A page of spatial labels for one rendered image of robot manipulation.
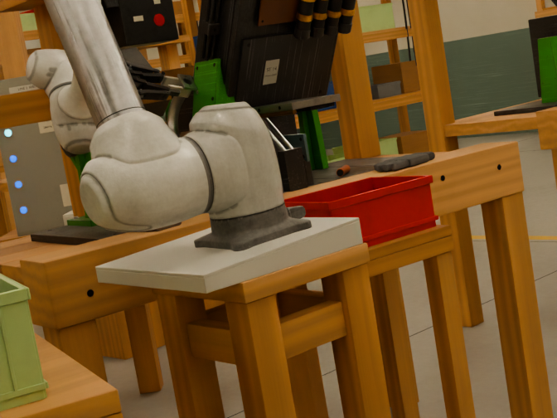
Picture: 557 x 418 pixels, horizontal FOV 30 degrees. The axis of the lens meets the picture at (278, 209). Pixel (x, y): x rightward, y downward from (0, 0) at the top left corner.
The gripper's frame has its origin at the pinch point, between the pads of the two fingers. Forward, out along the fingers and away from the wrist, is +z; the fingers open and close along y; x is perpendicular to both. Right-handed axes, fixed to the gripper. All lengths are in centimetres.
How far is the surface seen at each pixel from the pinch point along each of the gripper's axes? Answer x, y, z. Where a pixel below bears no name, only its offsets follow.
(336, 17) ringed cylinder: -33.0, -4.0, 32.5
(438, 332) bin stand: -7, -89, 36
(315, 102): -19.2, -23.8, 23.9
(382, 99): 261, 365, 449
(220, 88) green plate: -8.0, -8.6, 6.7
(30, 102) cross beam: 27.3, 19.6, -27.6
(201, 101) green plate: -1.4, -6.8, 4.5
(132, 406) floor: 170, 11, 60
